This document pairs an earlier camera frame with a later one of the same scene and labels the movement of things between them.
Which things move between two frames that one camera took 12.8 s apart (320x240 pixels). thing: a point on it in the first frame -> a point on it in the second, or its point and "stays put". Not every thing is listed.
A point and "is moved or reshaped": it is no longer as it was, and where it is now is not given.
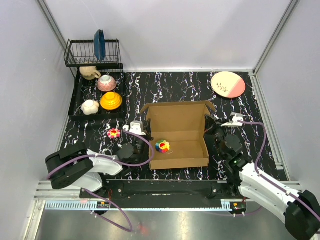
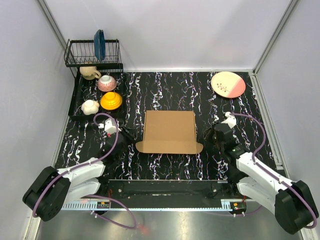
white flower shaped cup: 90,107 stays put
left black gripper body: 140,145 -> 127,137
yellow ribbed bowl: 111,101 stays put
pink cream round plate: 228,84 stays put
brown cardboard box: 178,134 is moved or reshaped
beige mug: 89,72 stays put
